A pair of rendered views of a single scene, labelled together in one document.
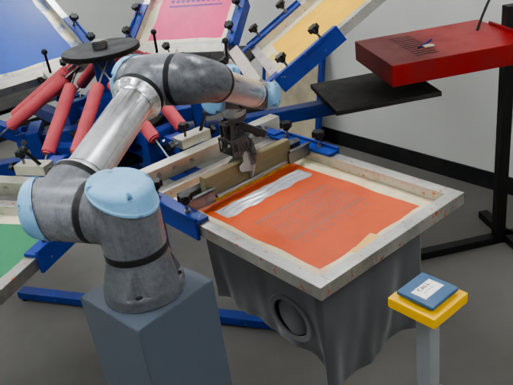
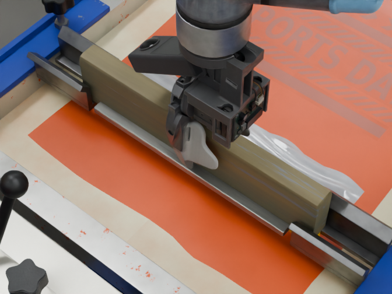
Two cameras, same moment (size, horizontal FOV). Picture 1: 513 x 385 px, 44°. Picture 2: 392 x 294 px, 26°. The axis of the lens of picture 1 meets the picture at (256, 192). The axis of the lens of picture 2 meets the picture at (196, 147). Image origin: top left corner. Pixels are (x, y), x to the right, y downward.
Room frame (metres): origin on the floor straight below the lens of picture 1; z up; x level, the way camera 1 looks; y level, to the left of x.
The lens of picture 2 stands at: (2.02, 0.63, 1.82)
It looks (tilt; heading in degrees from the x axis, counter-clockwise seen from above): 52 degrees down; 256
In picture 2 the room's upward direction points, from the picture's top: straight up
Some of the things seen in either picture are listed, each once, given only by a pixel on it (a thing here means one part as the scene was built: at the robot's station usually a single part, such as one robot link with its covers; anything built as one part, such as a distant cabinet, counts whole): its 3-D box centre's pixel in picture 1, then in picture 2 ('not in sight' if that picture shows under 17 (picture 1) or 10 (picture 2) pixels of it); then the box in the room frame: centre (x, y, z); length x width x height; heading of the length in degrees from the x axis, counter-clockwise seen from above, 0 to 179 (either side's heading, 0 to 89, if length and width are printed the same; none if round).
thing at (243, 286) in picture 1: (269, 289); not in sight; (1.55, 0.00, 0.77); 0.46 x 0.09 x 0.36; 37
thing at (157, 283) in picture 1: (140, 266); not in sight; (1.00, 0.23, 1.25); 0.15 x 0.15 x 0.10
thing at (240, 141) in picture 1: (235, 134); (218, 78); (1.85, 0.04, 1.15); 0.09 x 0.08 x 0.12; 127
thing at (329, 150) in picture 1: (303, 149); (22, 72); (2.06, -0.19, 0.98); 0.30 x 0.05 x 0.07; 37
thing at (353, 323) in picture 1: (372, 300); not in sight; (1.47, -0.29, 0.74); 0.45 x 0.03 x 0.43; 127
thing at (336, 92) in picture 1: (276, 114); not in sight; (2.63, -0.13, 0.91); 1.34 x 0.41 x 0.08; 97
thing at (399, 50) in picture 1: (438, 50); not in sight; (2.72, -0.88, 1.06); 0.61 x 0.46 x 0.12; 97
